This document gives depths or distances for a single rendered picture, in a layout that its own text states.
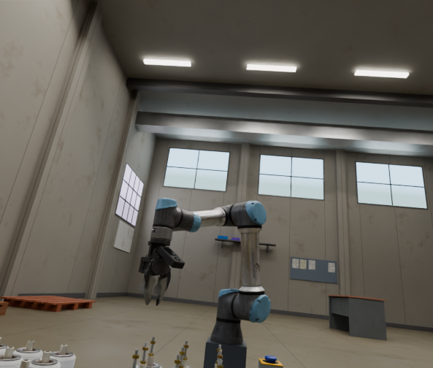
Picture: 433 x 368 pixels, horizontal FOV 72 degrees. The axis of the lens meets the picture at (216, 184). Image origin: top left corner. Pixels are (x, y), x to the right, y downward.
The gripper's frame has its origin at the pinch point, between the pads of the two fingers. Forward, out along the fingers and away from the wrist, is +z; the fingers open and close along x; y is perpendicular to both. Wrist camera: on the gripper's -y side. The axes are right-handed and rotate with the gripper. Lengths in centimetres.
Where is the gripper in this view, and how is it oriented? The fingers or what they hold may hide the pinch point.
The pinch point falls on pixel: (153, 301)
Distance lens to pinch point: 107.8
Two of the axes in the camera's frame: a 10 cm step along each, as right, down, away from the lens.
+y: -7.1, 1.6, 6.9
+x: -7.0, -3.1, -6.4
